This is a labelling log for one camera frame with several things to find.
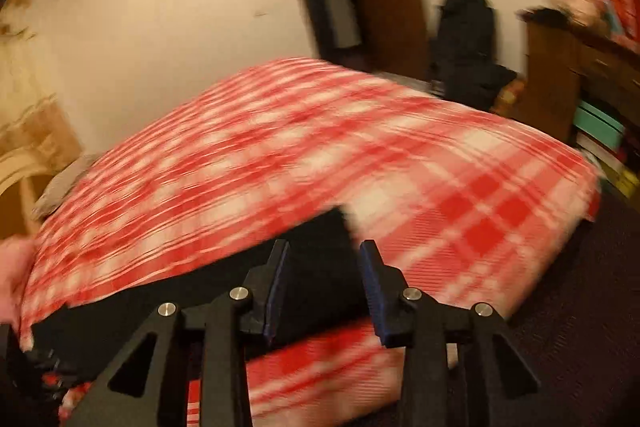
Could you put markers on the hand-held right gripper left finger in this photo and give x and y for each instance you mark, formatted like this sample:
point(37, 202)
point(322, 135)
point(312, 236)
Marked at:
point(278, 292)

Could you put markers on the grey striped pillow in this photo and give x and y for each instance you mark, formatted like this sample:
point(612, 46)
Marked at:
point(62, 187)

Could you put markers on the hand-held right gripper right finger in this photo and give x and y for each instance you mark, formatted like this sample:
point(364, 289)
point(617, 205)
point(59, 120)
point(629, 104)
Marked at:
point(371, 292)

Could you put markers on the person's left hand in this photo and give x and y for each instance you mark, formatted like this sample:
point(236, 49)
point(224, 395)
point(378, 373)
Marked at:
point(14, 277)

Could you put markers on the brown wooden dresser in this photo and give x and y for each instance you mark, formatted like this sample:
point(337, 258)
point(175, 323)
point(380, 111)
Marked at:
point(555, 72)

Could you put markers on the cream round headboard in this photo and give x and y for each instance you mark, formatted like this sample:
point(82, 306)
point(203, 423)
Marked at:
point(15, 177)

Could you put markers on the red plaid bedspread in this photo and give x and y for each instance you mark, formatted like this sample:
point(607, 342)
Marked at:
point(310, 147)

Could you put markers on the pile of colourful packets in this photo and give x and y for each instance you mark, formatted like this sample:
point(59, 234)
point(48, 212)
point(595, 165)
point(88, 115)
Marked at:
point(600, 7)

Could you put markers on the stack of books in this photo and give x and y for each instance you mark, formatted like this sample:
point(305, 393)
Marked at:
point(607, 164)

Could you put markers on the black bag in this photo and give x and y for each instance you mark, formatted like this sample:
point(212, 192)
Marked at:
point(465, 52)

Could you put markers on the teal box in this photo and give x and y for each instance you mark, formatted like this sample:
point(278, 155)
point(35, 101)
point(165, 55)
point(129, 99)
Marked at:
point(597, 122)

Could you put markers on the black pants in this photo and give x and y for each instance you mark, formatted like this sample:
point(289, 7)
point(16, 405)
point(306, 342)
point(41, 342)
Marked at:
point(320, 267)

